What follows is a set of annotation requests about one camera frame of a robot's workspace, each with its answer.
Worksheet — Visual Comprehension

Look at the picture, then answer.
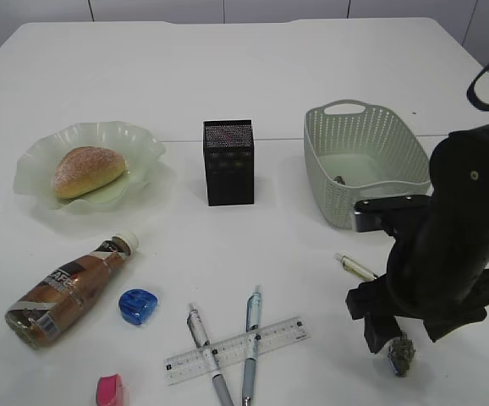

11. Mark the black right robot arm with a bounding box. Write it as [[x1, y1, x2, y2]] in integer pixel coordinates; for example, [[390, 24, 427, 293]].
[[346, 124, 489, 353]]

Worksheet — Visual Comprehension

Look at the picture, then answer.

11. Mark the brown coffee bottle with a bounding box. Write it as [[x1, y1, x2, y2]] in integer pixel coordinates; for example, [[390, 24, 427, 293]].
[[4, 231, 139, 349]]

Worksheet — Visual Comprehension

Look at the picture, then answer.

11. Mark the blue pencil sharpener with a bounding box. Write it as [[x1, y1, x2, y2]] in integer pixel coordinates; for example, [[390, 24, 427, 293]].
[[118, 288, 158, 326]]

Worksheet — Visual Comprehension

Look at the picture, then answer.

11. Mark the pink eraser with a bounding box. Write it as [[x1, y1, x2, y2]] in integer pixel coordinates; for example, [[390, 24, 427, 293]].
[[96, 374, 124, 406]]

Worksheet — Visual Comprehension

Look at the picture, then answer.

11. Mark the paper ball grey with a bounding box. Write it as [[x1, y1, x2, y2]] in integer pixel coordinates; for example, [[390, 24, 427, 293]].
[[387, 332, 415, 377]]

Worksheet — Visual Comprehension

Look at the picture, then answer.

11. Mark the clear plastic ruler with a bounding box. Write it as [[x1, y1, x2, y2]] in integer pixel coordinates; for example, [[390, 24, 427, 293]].
[[164, 317, 310, 385]]

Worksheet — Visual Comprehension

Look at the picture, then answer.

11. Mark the pale green woven basket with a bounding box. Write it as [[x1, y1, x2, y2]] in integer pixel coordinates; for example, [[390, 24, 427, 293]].
[[304, 99, 431, 229]]

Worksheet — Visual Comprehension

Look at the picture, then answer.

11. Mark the light blue pen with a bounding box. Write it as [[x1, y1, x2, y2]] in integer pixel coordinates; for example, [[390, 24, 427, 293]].
[[241, 285, 262, 406]]

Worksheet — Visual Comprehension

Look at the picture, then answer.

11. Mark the pale green wavy plate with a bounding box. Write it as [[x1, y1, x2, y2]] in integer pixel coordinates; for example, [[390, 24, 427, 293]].
[[14, 121, 166, 214]]

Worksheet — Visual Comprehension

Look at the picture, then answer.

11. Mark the grey white pen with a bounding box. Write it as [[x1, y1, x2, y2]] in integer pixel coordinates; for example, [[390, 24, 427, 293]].
[[186, 303, 234, 406]]

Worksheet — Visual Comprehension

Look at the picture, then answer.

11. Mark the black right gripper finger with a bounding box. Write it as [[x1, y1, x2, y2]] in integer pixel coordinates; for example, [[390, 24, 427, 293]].
[[364, 315, 402, 354]]

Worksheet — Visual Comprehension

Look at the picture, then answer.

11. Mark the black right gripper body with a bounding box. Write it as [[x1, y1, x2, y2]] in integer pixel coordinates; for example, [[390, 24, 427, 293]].
[[346, 270, 489, 342]]

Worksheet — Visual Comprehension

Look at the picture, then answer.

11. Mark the paper ball pink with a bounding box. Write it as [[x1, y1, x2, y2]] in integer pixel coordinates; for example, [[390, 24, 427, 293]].
[[333, 176, 346, 185]]

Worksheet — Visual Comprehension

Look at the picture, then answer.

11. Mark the black mesh pen holder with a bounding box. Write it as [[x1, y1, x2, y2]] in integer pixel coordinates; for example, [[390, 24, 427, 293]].
[[203, 119, 255, 206]]

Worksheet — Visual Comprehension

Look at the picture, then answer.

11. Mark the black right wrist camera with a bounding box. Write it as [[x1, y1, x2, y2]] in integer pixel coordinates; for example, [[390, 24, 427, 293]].
[[352, 195, 430, 235]]

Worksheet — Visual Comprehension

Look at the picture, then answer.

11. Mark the sugared bread roll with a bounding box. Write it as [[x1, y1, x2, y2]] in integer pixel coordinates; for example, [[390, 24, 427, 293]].
[[52, 146, 127, 200]]

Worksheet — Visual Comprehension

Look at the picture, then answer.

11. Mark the cream green ballpoint pen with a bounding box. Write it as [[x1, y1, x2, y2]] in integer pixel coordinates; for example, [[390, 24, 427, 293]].
[[335, 253, 379, 282]]

